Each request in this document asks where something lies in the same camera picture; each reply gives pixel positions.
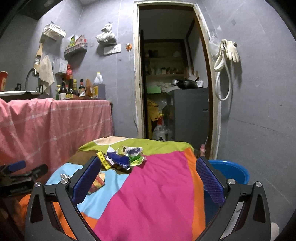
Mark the hanging beige towel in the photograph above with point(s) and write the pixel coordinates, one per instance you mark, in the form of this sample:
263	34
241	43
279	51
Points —
46	74

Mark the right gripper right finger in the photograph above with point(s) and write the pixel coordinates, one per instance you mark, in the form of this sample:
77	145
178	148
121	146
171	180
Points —
253	222

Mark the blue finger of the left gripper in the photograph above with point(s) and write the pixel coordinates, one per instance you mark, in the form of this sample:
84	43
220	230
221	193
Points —
14	167

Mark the pink checked cloth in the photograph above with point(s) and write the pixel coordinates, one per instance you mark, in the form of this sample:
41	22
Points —
48	131

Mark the green white wrapper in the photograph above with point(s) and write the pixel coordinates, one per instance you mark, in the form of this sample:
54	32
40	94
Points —
134	154

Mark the green box on shelf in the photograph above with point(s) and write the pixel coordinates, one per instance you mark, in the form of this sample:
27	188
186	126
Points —
153	89

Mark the blue wrapper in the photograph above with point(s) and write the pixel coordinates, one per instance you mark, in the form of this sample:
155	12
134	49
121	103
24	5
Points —
120	160

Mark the yellow bag in closet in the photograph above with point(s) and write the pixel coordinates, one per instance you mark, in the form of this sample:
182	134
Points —
153	115

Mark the red snack wrapper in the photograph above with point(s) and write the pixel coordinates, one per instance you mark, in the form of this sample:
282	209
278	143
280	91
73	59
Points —
97	183

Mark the wall socket plate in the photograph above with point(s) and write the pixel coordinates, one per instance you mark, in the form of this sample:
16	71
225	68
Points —
113	49

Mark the black wok pan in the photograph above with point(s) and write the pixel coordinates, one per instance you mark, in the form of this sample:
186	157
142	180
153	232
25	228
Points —
185	83

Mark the white plastic bag on wall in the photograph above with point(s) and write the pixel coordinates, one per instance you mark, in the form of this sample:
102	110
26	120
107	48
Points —
106	37

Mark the wooden brush on wall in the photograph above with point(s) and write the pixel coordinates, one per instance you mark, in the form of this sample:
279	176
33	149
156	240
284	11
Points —
38	56

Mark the colourful patchwork table cloth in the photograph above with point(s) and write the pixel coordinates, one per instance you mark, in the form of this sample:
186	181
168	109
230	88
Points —
162	198

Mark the red paper cup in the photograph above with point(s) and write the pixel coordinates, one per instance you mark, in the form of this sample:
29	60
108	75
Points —
3	77

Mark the dark sauce bottle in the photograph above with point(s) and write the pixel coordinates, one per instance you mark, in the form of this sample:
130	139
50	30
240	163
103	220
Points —
63	90

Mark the yellow wrapper strip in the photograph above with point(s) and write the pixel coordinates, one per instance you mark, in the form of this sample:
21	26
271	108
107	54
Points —
103	160

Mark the white-capped large jug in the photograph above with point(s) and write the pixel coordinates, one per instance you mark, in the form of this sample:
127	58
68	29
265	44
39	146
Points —
98	87

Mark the grey cabinet in doorway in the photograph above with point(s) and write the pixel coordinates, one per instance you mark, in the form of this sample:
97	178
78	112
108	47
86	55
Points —
189	116

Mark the white wall basket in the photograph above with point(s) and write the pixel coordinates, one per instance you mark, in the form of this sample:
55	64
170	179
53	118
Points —
54	32

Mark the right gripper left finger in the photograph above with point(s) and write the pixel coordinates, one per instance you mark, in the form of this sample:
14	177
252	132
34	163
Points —
42	222

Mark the pink bottle on floor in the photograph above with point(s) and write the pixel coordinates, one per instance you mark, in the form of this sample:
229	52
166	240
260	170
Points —
202	150

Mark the white rubber glove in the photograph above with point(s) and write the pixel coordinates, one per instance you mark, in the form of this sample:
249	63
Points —
231	51

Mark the wall spice shelf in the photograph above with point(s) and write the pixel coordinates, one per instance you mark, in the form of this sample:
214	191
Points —
76	45

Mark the blue plastic bucket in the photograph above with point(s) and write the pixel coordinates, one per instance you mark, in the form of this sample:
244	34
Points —
229	170

